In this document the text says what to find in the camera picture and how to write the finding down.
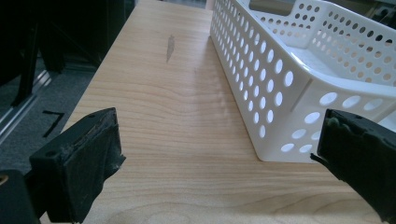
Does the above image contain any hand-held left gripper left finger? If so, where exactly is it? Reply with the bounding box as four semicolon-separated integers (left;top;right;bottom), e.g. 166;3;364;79
29;107;127;224

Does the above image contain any white perforated plastic basket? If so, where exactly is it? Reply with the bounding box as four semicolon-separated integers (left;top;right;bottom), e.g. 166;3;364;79
209;0;396;164

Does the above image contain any aluminium floor rail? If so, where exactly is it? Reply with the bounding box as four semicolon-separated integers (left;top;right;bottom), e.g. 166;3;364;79
0;70;52;145

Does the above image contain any dark metal stand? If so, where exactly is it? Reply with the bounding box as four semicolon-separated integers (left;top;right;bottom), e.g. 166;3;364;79
10;21;104;108

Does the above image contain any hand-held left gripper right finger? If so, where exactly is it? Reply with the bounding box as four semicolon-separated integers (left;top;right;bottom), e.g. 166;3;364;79
309;108;396;224

